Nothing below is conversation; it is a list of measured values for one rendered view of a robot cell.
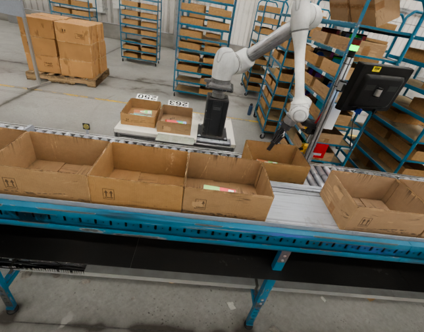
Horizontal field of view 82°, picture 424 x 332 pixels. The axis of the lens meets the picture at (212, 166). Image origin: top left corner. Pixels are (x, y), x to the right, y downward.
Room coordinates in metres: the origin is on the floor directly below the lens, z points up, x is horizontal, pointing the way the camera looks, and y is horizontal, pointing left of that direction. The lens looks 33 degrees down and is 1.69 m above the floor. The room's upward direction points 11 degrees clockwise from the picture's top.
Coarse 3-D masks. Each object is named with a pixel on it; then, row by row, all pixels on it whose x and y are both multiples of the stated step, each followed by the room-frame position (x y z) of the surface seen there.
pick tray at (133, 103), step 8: (128, 104) 2.09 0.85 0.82; (136, 104) 2.20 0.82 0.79; (144, 104) 2.22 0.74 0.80; (152, 104) 2.23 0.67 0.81; (160, 104) 2.17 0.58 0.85; (120, 112) 1.84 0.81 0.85; (128, 112) 2.07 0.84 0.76; (152, 112) 2.16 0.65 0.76; (120, 120) 1.83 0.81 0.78; (128, 120) 1.83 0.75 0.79; (136, 120) 1.84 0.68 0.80; (144, 120) 1.85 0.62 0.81; (152, 120) 1.86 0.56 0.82
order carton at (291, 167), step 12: (252, 144) 1.62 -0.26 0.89; (264, 144) 1.64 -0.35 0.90; (252, 156) 1.63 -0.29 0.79; (264, 156) 1.64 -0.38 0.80; (276, 156) 1.65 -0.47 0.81; (288, 156) 1.67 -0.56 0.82; (300, 156) 1.56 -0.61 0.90; (276, 168) 1.35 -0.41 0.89; (288, 168) 1.37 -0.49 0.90; (300, 168) 1.38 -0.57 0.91; (276, 180) 1.36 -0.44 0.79; (288, 180) 1.37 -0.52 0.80; (300, 180) 1.38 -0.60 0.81
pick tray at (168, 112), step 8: (160, 112) 1.99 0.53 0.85; (168, 112) 2.19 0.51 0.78; (176, 112) 2.20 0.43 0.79; (184, 112) 2.21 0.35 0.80; (192, 112) 2.12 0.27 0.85; (160, 120) 2.00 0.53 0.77; (176, 120) 2.09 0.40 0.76; (184, 120) 2.12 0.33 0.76; (160, 128) 1.81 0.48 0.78; (168, 128) 1.82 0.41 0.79; (176, 128) 1.83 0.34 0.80; (184, 128) 1.84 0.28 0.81
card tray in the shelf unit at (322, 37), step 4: (316, 32) 2.99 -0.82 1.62; (320, 32) 2.89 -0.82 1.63; (324, 32) 2.79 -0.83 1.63; (312, 36) 3.07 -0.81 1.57; (316, 36) 2.96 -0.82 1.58; (320, 36) 2.85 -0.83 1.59; (324, 36) 2.75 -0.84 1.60; (328, 36) 2.71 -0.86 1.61; (316, 40) 2.92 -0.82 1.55; (320, 40) 2.82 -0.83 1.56; (324, 40) 2.72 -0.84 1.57; (328, 40) 2.71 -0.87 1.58
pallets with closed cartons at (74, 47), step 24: (48, 24) 4.56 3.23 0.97; (72, 24) 4.59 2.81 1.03; (96, 24) 5.08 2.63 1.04; (24, 48) 4.48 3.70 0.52; (48, 48) 4.54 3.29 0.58; (72, 48) 4.59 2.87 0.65; (96, 48) 4.96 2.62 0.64; (48, 72) 4.89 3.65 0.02; (72, 72) 4.57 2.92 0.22; (96, 72) 4.88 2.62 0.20
